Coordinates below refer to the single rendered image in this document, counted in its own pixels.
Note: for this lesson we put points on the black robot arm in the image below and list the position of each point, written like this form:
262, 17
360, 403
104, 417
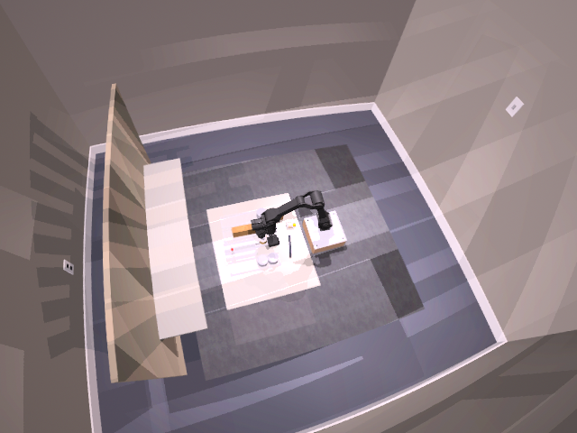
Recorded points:
271, 216

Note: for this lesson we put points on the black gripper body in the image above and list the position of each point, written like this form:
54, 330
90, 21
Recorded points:
274, 240

